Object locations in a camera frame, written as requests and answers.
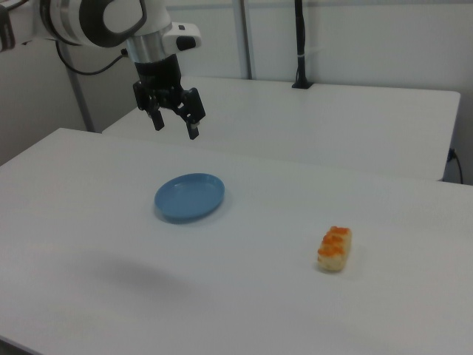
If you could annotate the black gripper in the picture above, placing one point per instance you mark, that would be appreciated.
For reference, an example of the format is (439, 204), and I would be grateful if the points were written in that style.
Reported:
(159, 74)

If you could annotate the bread with orange topping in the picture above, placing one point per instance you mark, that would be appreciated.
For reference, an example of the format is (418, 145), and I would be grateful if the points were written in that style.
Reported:
(333, 249)

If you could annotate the blue round plate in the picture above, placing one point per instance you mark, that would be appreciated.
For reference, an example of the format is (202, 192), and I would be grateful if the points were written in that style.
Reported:
(189, 197)

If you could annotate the white adjoining table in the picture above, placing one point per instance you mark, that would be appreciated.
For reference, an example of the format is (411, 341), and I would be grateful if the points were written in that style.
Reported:
(295, 122)

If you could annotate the black pole with base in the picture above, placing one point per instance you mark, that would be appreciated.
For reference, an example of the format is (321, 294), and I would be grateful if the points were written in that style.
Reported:
(300, 37)

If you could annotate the grey partition frame post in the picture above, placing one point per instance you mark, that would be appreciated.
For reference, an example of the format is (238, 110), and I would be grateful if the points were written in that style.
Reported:
(247, 37)
(79, 96)

